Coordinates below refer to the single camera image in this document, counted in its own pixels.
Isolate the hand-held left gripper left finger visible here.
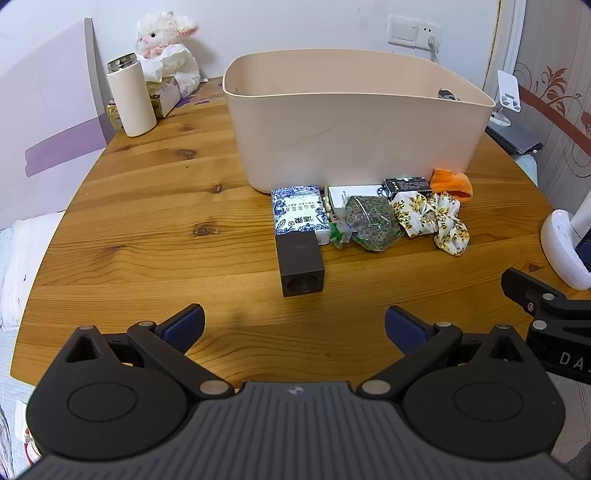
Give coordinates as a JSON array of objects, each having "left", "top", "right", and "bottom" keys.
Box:
[{"left": 54, "top": 303, "right": 235, "bottom": 401}]

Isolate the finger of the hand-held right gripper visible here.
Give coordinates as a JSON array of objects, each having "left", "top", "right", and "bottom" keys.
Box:
[{"left": 501, "top": 267, "right": 591, "bottom": 319}]

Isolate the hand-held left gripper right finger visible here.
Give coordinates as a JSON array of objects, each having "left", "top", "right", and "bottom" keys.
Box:
[{"left": 357, "top": 305, "right": 537, "bottom": 400}]

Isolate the white lamp base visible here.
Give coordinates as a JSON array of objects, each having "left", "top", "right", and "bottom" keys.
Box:
[{"left": 540, "top": 185, "right": 591, "bottom": 292}]

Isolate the floral fabric scrunchie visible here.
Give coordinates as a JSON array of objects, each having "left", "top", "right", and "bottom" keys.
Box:
[
  {"left": 431, "top": 191, "right": 471, "bottom": 257},
  {"left": 390, "top": 192, "right": 437, "bottom": 239}
]

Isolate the green dried tea packet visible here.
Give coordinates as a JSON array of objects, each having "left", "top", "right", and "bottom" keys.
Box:
[{"left": 329, "top": 195, "right": 406, "bottom": 253}]

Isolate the orange cloth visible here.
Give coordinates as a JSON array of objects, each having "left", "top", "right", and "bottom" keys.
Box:
[{"left": 430, "top": 167, "right": 474, "bottom": 202}]

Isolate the dark brown rectangular box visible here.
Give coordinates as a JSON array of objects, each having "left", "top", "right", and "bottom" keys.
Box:
[{"left": 276, "top": 232, "right": 326, "bottom": 297}]

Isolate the small black box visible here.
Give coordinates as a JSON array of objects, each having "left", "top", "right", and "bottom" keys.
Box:
[{"left": 383, "top": 176, "right": 432, "bottom": 202}]

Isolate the grey laptop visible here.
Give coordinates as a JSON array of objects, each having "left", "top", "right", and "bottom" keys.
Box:
[{"left": 485, "top": 122, "right": 544, "bottom": 156}]

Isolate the white flat box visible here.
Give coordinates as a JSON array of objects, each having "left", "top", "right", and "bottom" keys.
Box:
[{"left": 324, "top": 184, "right": 391, "bottom": 223}]

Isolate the blue and white patterned box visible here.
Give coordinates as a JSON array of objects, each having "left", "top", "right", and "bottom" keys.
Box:
[{"left": 271, "top": 185, "right": 331, "bottom": 246}]

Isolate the white phone stand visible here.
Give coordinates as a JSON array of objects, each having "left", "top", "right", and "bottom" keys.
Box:
[{"left": 488, "top": 69, "right": 524, "bottom": 128}]

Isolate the beige plastic storage bin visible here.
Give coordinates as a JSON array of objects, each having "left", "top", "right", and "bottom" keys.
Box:
[{"left": 222, "top": 52, "right": 496, "bottom": 195}]

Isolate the white thermos bottle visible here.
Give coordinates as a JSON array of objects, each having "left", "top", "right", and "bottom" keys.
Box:
[{"left": 107, "top": 54, "right": 158, "bottom": 138}]

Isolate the cardboard tissue box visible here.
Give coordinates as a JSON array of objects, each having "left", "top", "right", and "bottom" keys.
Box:
[{"left": 147, "top": 74, "right": 184, "bottom": 119}]

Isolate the purple patterned mat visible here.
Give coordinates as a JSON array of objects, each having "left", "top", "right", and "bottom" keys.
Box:
[{"left": 178, "top": 76, "right": 230, "bottom": 108}]

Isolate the purple and white board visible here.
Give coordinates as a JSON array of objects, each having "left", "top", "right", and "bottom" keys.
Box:
[{"left": 0, "top": 17, "right": 116, "bottom": 230}]

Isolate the white plush lamb toy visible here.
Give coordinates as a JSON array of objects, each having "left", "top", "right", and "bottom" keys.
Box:
[{"left": 135, "top": 10, "right": 202, "bottom": 99}]

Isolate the white wall socket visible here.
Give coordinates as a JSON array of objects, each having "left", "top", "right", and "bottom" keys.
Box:
[{"left": 388, "top": 14, "right": 443, "bottom": 49}]

